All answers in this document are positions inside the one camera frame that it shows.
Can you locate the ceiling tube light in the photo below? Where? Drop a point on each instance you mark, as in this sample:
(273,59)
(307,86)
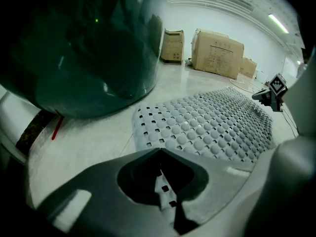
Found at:
(278,23)

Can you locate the grey perforated rubber bath mat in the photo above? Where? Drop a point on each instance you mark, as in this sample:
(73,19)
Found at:
(202,127)

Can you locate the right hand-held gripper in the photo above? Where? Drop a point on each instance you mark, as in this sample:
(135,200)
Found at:
(277,85)

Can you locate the red stick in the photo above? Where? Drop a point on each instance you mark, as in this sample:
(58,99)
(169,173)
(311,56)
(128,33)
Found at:
(57,128)

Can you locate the large taped cardboard box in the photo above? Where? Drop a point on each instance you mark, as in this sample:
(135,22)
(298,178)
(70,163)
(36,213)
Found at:
(217,55)

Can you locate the white oval bathtub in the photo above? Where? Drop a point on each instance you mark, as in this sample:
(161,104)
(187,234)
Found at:
(74,58)

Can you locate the white door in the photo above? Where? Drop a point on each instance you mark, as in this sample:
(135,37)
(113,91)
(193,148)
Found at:
(291,68)

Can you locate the small cardboard box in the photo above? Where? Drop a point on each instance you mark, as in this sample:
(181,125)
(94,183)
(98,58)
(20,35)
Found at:
(248,68)

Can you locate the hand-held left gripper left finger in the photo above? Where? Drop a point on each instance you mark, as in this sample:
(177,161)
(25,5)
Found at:
(98,196)

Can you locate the dark brown cardboard box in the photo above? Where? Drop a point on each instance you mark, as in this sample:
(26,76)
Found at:
(172,47)

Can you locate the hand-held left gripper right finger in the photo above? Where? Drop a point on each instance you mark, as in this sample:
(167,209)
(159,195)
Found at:
(222,194)

